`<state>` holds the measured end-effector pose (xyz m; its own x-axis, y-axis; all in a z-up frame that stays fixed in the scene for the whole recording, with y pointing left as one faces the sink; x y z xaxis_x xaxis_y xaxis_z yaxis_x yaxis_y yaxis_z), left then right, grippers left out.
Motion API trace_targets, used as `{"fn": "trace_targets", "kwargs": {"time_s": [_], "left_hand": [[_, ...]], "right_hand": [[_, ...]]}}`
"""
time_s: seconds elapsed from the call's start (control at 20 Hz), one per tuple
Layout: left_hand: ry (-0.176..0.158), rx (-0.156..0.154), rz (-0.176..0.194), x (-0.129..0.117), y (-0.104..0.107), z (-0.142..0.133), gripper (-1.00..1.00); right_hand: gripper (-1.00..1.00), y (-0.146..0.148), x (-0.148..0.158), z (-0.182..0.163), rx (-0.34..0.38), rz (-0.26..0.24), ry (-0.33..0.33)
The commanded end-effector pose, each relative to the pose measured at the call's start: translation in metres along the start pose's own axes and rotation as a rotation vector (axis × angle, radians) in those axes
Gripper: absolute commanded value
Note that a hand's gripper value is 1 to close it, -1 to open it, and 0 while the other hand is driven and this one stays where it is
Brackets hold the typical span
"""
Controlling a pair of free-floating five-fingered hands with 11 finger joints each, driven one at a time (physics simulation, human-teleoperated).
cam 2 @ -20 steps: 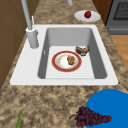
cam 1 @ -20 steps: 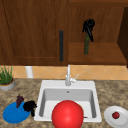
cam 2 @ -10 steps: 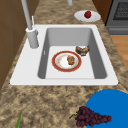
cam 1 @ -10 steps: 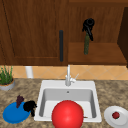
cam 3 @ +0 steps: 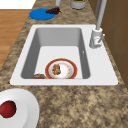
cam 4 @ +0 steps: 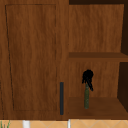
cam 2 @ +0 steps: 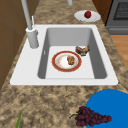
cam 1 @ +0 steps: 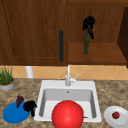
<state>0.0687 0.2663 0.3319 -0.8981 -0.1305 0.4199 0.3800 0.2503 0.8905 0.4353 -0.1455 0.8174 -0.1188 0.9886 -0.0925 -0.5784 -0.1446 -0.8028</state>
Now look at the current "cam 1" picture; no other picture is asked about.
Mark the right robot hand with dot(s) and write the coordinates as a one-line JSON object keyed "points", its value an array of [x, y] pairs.
{"points": [[88, 22]]}

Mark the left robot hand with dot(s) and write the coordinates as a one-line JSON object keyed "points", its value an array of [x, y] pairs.
{"points": [[30, 106]]}

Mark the small dark purple thing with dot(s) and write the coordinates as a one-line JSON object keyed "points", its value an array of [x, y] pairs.
{"points": [[20, 99]]}

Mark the blue plate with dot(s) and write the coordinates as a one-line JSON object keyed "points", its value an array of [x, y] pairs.
{"points": [[13, 114]]}

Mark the white sink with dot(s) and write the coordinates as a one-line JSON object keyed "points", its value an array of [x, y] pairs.
{"points": [[50, 96]]}

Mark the dark green bottle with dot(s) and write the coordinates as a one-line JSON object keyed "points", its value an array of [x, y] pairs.
{"points": [[86, 45]]}

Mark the white cylinder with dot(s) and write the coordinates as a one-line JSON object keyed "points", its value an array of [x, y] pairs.
{"points": [[29, 72]]}

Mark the green potted plant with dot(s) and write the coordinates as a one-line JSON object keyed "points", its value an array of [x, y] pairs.
{"points": [[6, 78]]}

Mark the red ball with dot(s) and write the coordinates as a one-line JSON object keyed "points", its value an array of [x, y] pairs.
{"points": [[67, 115]]}

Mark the white tap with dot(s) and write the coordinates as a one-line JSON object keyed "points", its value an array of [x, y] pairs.
{"points": [[69, 76]]}

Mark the brown wooden cupboard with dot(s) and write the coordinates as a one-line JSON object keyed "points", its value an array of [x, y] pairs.
{"points": [[33, 26]]}

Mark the small brown thing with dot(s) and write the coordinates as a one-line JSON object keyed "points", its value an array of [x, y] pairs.
{"points": [[85, 117]]}

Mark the small red round thing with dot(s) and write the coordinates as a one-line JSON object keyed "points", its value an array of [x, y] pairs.
{"points": [[116, 115]]}

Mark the white plate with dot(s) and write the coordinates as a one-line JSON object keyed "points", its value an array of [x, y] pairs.
{"points": [[121, 120]]}

